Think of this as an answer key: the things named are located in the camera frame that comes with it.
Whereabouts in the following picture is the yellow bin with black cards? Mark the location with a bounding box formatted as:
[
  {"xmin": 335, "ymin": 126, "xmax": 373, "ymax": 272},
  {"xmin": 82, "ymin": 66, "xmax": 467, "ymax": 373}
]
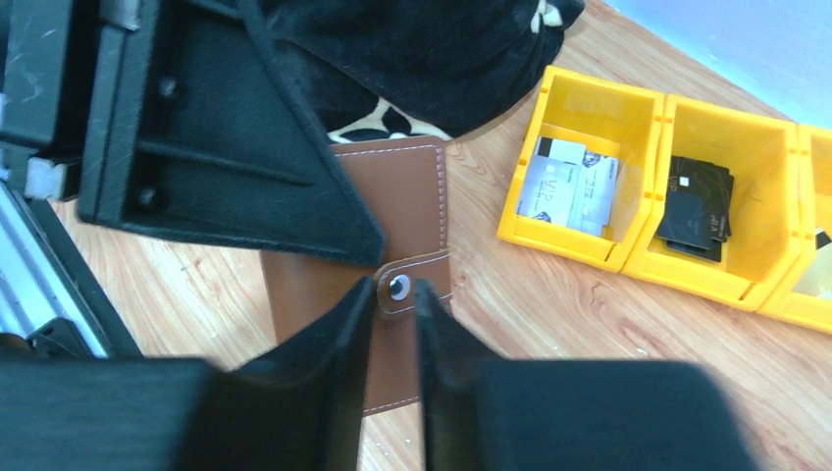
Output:
[{"xmin": 623, "ymin": 95, "xmax": 801, "ymax": 311}]

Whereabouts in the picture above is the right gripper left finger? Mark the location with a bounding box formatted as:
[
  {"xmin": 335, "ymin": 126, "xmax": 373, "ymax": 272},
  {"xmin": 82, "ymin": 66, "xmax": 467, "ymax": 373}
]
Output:
[{"xmin": 1, "ymin": 278, "xmax": 374, "ymax": 470}]

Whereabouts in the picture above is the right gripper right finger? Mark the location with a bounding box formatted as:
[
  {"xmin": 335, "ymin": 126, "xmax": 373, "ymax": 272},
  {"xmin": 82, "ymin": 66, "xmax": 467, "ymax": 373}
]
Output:
[{"xmin": 414, "ymin": 280, "xmax": 758, "ymax": 470}]

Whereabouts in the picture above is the black cards stack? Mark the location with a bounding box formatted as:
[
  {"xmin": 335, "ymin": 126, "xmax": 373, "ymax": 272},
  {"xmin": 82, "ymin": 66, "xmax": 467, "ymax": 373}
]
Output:
[{"xmin": 656, "ymin": 155, "xmax": 734, "ymax": 263}]

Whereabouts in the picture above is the brown leather card holder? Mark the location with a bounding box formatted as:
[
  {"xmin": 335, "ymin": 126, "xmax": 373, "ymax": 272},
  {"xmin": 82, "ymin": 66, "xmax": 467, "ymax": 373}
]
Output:
[{"xmin": 261, "ymin": 136, "xmax": 451, "ymax": 415}]

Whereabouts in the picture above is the silver cards stack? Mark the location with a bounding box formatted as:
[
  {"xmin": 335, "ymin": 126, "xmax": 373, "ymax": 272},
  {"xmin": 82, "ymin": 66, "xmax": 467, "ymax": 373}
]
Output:
[{"xmin": 516, "ymin": 136, "xmax": 619, "ymax": 236}]

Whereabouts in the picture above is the yellow bin with gold cards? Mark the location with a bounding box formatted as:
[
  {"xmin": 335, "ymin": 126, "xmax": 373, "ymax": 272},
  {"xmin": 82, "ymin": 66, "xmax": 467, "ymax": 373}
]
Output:
[{"xmin": 757, "ymin": 125, "xmax": 831, "ymax": 334}]

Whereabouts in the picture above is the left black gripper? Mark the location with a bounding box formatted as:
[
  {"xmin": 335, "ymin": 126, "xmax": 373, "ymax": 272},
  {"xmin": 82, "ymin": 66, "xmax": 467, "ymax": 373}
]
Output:
[{"xmin": 1, "ymin": 0, "xmax": 385, "ymax": 266}]

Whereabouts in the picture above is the black floral plush blanket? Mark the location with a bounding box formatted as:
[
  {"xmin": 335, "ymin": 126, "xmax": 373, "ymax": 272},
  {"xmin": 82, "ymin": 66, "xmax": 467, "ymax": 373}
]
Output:
[{"xmin": 253, "ymin": 1, "xmax": 586, "ymax": 143}]

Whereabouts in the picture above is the yellow bin with silver cards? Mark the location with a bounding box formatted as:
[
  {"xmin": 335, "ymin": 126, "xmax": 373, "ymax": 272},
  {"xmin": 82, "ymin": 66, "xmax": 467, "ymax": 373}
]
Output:
[{"xmin": 497, "ymin": 66, "xmax": 665, "ymax": 272}]

